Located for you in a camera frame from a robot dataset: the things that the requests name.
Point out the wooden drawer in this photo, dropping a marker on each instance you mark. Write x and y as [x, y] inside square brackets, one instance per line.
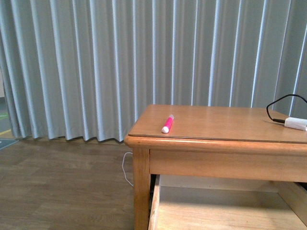
[204, 203]

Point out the grey pleated curtain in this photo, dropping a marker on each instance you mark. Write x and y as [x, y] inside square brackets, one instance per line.
[89, 68]

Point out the wooden nightstand cabinet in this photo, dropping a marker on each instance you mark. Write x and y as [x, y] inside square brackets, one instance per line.
[215, 142]

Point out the white adapter box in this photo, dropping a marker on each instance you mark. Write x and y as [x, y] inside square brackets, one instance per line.
[296, 123]

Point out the pink marker with white cap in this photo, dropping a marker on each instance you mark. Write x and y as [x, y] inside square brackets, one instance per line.
[167, 126]

